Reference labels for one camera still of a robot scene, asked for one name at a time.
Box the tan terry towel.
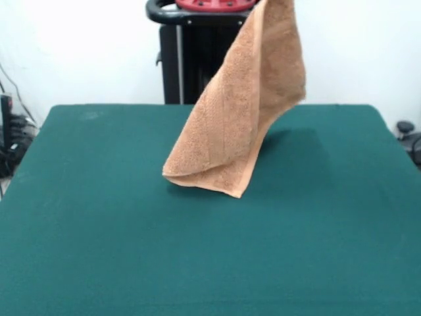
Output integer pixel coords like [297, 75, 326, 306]
[162, 0, 309, 199]

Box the dark green table cloth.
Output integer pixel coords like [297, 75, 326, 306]
[0, 104, 421, 316]

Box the black box with red mark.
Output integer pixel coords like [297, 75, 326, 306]
[0, 94, 14, 155]

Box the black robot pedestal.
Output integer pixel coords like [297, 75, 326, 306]
[146, 0, 256, 105]

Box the black cable bundle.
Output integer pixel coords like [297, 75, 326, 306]
[0, 113, 39, 178]

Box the thin grey wall cable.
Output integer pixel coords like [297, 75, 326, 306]
[0, 62, 37, 124]

